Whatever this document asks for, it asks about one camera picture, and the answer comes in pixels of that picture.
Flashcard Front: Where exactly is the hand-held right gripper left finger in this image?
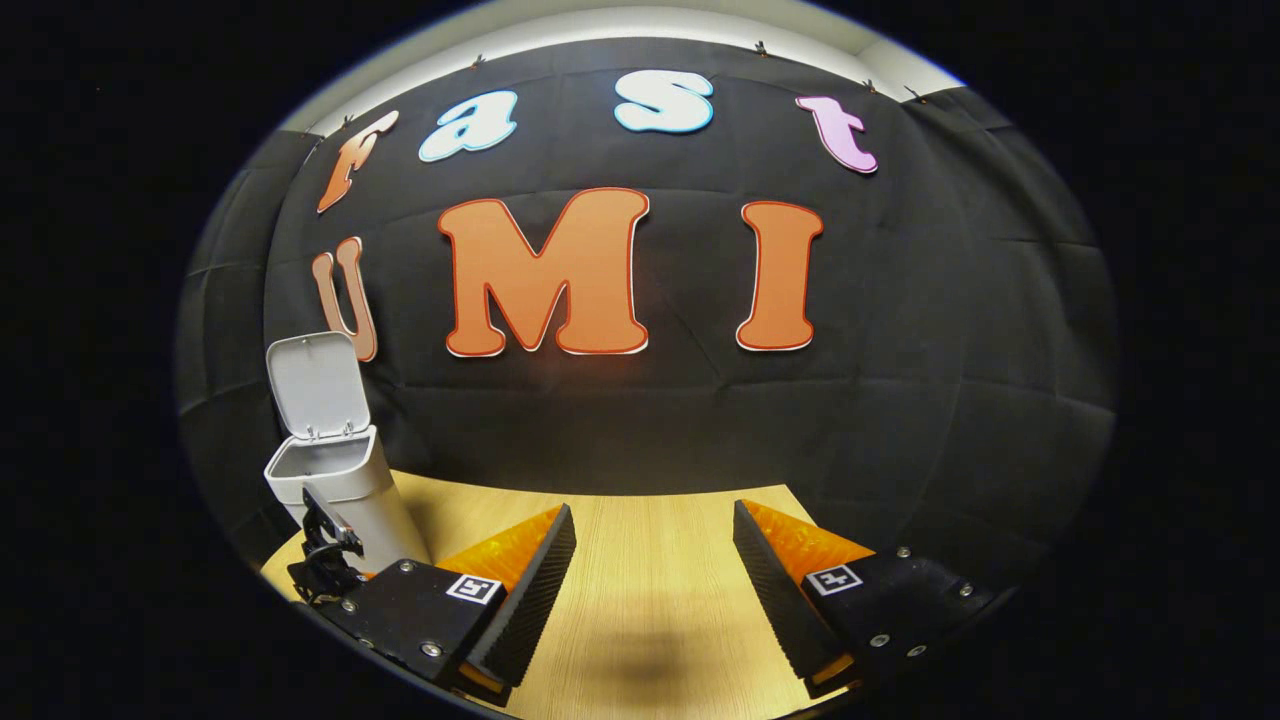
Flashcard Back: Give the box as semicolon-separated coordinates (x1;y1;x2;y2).
340;502;578;709

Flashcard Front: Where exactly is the white desktop garbage bin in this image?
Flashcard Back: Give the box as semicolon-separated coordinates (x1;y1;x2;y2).
264;331;433;573

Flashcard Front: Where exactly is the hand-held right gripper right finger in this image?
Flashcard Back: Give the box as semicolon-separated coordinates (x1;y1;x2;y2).
733;498;1003;702

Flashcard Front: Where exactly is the black backdrop cloth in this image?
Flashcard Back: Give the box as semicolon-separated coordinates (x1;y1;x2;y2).
178;38;1119;591

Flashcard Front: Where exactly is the wooden desktop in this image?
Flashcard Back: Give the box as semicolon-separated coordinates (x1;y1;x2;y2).
260;470;886;720

